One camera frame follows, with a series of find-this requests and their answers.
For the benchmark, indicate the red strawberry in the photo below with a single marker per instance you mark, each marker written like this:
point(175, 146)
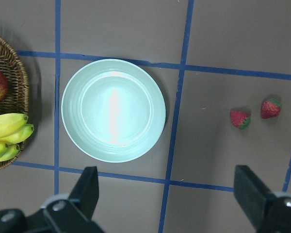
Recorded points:
point(240, 120)
point(270, 108)

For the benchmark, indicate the yellow banana bunch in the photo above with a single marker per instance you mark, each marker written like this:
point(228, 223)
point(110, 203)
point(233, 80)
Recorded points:
point(14, 130)

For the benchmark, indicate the light green plate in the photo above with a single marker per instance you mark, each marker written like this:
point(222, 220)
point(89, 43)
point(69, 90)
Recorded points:
point(113, 110)

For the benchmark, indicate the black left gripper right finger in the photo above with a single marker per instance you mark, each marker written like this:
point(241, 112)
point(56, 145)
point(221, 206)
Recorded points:
point(267, 211)

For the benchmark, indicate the brown wicker basket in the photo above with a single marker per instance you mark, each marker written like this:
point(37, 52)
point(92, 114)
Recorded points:
point(17, 98)

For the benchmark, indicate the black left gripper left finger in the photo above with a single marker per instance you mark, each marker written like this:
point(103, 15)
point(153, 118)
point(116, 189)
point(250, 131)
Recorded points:
point(61, 213)

